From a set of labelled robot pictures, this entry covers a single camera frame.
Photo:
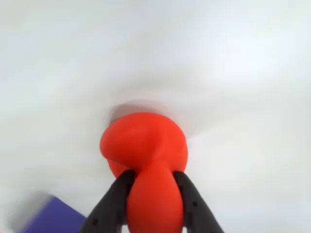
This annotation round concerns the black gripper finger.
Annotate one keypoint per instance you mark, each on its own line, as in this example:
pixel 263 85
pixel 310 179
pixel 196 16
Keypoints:
pixel 196 208
pixel 109 208

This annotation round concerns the red rubber duck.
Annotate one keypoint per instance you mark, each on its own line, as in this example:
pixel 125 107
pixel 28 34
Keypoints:
pixel 150 150

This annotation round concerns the blue plastic box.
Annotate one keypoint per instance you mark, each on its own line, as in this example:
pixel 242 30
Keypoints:
pixel 58 218

